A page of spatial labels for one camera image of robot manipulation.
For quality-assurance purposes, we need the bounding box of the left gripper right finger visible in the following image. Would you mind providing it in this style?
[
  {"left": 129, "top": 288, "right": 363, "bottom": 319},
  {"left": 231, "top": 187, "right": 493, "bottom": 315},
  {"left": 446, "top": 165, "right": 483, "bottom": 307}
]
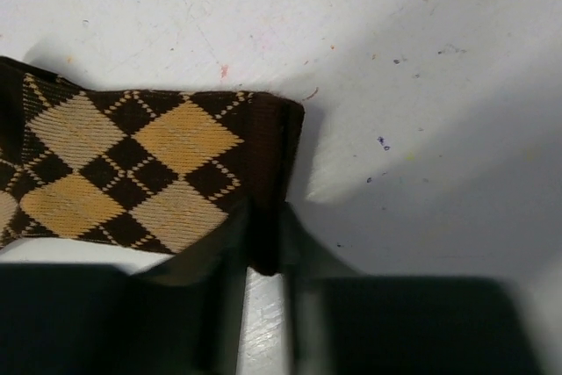
[{"left": 280, "top": 206, "right": 545, "bottom": 374}]

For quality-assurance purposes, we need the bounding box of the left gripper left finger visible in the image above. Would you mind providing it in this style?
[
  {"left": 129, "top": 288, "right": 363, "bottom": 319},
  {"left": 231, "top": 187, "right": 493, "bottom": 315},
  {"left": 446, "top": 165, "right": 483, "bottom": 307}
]
[{"left": 1, "top": 202, "right": 251, "bottom": 374}]

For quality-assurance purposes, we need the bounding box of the dark argyle sock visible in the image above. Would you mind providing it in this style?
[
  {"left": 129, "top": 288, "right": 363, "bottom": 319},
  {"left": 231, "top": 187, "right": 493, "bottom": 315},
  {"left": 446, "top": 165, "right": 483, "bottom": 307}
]
[{"left": 1, "top": 57, "right": 305, "bottom": 275}]

